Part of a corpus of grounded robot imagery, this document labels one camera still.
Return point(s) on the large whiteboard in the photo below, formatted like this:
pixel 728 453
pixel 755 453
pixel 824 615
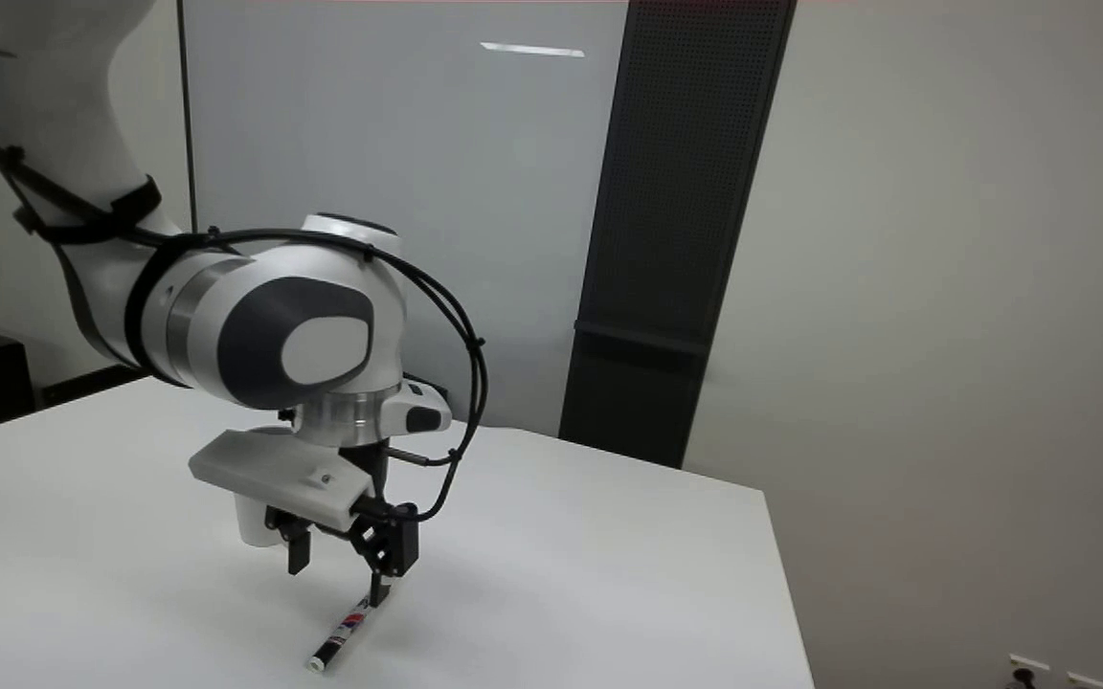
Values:
pixel 501 217

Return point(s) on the black marker pen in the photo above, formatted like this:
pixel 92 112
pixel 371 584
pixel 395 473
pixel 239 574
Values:
pixel 345 633

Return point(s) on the Franka gripper body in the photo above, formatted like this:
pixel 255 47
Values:
pixel 276 473

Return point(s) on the dark vertical wall panel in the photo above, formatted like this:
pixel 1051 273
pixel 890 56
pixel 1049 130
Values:
pixel 669 217

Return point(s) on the white ceramic mug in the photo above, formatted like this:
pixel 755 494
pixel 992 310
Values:
pixel 257 520

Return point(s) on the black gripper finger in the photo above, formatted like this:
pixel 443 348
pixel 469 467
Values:
pixel 383 542
pixel 295 545

